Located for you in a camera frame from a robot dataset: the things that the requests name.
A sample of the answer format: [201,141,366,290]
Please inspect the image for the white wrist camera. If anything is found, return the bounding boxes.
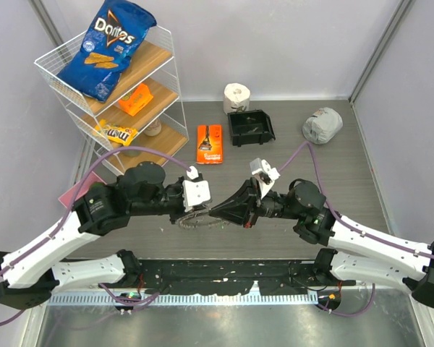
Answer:
[182,166,212,213]
[250,158,280,199]

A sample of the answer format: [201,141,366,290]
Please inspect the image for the white wire wooden shelf rack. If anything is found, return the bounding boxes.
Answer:
[34,26,189,156]

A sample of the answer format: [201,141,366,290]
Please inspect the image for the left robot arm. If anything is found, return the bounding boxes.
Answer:
[0,162,210,310]

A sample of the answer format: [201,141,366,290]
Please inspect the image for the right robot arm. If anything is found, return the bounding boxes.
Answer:
[209,179,434,309]

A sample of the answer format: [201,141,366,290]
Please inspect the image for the orange snack box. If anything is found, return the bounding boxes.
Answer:
[116,83,153,116]

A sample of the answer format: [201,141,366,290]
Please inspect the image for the grey wrapped paper bundle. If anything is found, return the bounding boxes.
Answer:
[302,107,344,145]

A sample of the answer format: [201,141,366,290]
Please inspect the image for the blue Doritos chip bag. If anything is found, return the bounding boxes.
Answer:
[57,1,157,103]

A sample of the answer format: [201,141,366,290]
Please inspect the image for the keys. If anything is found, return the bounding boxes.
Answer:
[237,116,263,134]

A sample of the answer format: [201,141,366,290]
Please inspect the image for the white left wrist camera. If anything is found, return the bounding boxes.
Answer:
[182,166,212,213]

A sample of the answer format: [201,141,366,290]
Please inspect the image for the black plastic storage bin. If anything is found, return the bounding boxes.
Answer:
[227,110,276,147]

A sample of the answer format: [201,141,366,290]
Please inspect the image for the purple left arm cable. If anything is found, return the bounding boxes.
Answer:
[0,147,198,328]

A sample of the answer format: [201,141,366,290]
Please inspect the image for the yellow M&M candy bag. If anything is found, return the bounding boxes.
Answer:
[95,119,138,147]

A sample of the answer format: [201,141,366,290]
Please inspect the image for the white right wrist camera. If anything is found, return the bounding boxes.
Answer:
[250,158,280,199]

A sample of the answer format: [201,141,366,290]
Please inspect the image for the pink plastic tray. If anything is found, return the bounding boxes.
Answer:
[59,172,105,207]

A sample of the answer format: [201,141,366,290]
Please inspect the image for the white toilet paper roll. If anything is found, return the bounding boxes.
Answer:
[223,83,251,114]

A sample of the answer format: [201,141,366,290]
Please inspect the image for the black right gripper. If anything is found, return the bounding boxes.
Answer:
[210,177,302,228]

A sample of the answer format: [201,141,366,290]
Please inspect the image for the orange razor box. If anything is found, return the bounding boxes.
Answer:
[196,124,224,165]

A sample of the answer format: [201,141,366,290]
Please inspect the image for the green lime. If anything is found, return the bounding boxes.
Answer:
[90,181,104,189]

